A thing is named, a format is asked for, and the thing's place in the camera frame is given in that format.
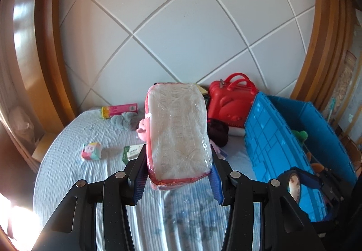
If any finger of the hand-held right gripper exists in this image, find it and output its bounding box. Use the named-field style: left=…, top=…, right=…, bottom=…
left=294, top=168, right=344, bottom=202
left=311, top=206, right=340, bottom=226

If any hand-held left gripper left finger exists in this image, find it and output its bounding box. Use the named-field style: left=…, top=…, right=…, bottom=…
left=31, top=144, right=149, bottom=251

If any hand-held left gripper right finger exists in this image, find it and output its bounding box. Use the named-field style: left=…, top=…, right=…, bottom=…
left=208, top=152, right=326, bottom=251

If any colourful sanitary pad pack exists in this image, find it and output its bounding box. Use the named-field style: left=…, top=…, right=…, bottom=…
left=81, top=142, right=103, bottom=161

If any pink tissue pack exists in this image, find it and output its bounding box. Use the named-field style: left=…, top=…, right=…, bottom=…
left=145, top=83, right=214, bottom=191

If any blue plastic crate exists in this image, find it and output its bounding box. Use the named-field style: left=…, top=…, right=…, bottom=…
left=244, top=92, right=357, bottom=223

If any orange plush toy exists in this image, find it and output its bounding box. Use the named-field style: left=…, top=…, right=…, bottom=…
left=310, top=162, right=326, bottom=174

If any green white medicine box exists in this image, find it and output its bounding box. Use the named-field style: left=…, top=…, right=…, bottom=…
left=122, top=144, right=147, bottom=166

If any green plush toy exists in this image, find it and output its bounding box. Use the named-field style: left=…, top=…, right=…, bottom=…
left=291, top=130, right=309, bottom=142

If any pink pig plush red dress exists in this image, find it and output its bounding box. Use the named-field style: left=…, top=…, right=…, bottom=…
left=136, top=115, right=152, bottom=141

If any dark maroon cloth bag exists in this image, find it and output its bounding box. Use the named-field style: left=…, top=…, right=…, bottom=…
left=207, top=118, right=229, bottom=147

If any light blue striped bed sheet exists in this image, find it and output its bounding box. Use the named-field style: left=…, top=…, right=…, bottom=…
left=33, top=108, right=263, bottom=251

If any white flat box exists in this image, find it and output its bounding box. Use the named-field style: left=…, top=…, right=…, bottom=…
left=227, top=126, right=246, bottom=137

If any grey plush toy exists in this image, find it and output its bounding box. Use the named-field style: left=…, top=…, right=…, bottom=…
left=110, top=112, right=142, bottom=130

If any pink yellow canister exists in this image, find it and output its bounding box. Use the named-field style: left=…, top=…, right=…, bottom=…
left=101, top=103, right=139, bottom=120

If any red toy suitcase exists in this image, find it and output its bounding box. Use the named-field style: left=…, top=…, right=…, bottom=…
left=208, top=72, right=259, bottom=128

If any wooden nightstand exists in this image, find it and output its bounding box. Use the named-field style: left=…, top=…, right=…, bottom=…
left=32, top=132, right=57, bottom=164

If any clear plastic bag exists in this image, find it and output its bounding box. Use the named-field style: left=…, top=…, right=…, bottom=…
left=8, top=106, right=34, bottom=138

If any beige curtain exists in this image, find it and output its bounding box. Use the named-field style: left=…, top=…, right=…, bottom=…
left=0, top=0, right=40, bottom=167

